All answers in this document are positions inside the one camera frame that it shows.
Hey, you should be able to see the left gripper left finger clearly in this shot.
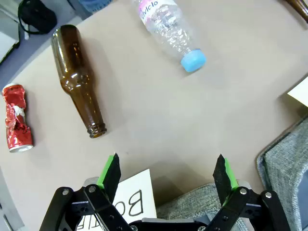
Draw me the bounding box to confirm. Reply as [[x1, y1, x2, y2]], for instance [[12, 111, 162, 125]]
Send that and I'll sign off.
[[39, 153, 135, 231]]

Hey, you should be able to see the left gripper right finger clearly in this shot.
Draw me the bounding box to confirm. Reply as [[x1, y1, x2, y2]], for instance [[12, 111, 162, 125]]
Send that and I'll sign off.
[[204, 154, 292, 231]]

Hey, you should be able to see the crushed red can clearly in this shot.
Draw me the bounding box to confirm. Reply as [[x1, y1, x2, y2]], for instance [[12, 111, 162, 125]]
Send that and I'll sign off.
[[1, 83, 34, 153]]

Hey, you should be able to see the small plastic bottle blue cap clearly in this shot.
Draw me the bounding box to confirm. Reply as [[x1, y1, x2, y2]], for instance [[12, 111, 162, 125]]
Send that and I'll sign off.
[[131, 0, 207, 73]]

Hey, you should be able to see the grey fabric bottle basket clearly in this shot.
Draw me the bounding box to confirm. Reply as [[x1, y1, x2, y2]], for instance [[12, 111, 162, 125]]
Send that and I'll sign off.
[[155, 181, 256, 231]]

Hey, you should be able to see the grey fabric plastic basket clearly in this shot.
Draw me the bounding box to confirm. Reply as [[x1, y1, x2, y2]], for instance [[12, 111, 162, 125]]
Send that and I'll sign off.
[[256, 119, 308, 231]]

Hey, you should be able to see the small white BOTTLE card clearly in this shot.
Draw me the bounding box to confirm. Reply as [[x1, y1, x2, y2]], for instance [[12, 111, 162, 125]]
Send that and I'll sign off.
[[76, 168, 157, 231]]

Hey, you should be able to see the small white paper card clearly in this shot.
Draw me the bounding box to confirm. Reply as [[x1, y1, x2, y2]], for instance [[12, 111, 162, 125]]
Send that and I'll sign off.
[[287, 76, 308, 108]]

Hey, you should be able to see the white cabinet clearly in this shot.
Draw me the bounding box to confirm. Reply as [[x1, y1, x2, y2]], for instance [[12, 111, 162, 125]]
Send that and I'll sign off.
[[0, 0, 22, 64]]

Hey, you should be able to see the black bag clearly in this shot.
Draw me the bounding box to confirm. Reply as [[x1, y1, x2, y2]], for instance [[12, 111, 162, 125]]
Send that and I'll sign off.
[[17, 0, 58, 35]]

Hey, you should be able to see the person in denim shirt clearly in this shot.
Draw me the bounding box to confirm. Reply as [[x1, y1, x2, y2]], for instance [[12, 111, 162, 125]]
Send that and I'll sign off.
[[78, 0, 103, 12]]

